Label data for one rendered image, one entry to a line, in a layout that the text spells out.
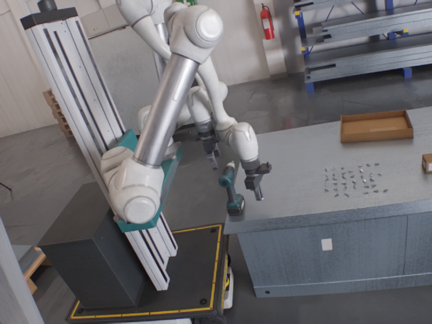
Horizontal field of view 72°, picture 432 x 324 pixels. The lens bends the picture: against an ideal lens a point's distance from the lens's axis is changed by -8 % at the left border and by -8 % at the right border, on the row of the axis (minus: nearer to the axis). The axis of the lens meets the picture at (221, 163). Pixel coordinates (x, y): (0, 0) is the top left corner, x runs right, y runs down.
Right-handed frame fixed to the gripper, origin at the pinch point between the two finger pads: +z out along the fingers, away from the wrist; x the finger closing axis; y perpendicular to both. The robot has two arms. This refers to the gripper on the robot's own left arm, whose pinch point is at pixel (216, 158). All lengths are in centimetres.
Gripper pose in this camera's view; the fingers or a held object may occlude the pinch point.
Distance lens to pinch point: 165.7
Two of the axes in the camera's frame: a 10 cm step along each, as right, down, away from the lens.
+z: 2.6, 8.5, 4.6
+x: 0.7, -4.9, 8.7
